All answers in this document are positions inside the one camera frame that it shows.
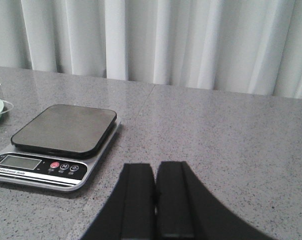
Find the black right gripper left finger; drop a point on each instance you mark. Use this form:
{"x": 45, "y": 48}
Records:
{"x": 129, "y": 212}

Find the silver black kitchen scale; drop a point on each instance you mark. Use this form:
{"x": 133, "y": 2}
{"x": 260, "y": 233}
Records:
{"x": 59, "y": 149}

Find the white pleated curtain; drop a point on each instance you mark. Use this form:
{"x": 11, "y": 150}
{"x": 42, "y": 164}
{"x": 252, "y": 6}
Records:
{"x": 245, "y": 46}

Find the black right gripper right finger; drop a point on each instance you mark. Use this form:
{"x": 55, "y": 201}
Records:
{"x": 187, "y": 210}

